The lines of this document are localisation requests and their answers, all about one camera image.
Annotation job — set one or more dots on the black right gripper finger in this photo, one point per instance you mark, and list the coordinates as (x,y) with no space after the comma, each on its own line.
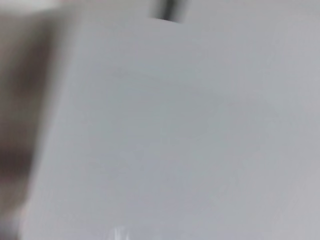
(166,10)

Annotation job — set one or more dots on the stainless steel mixing bowl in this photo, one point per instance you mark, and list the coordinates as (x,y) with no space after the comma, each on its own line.
(17,100)

